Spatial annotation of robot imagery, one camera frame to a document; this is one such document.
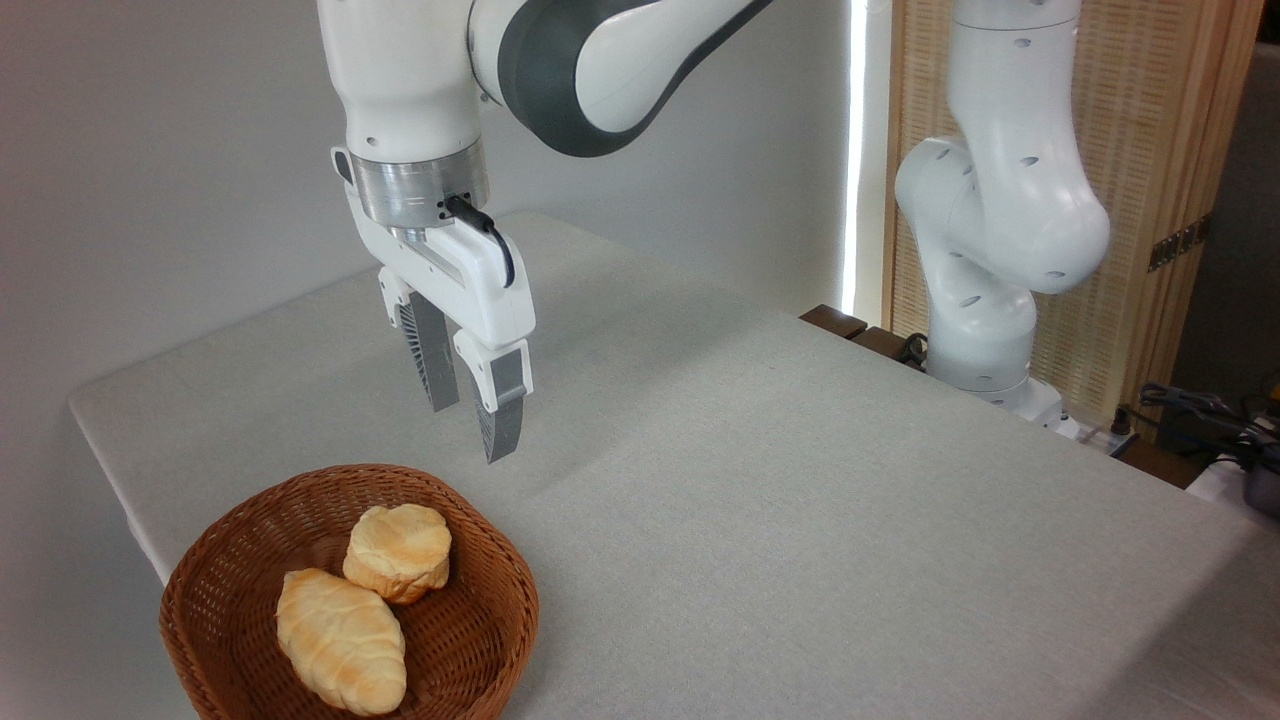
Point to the dark metal screen hinge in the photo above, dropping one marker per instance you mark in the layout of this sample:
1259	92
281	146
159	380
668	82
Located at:
1180	243

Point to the oval pale bread loaf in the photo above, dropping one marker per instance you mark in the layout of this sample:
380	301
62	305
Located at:
340	640

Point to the brown wicker basket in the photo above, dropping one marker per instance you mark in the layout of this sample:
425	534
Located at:
460	640

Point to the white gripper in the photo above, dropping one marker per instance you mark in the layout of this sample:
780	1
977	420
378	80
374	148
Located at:
490	285

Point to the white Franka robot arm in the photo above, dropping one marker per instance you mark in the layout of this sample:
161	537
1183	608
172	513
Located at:
400	80

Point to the dark brown wooden block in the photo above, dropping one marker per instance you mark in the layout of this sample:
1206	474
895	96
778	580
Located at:
885	345
832	320

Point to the bamboo folding screen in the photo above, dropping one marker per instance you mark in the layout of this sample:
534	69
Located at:
1140	120

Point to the round knotted bread roll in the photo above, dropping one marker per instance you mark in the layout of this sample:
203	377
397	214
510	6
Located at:
398	550

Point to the white power strip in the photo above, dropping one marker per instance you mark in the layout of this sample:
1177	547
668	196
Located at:
1095	438

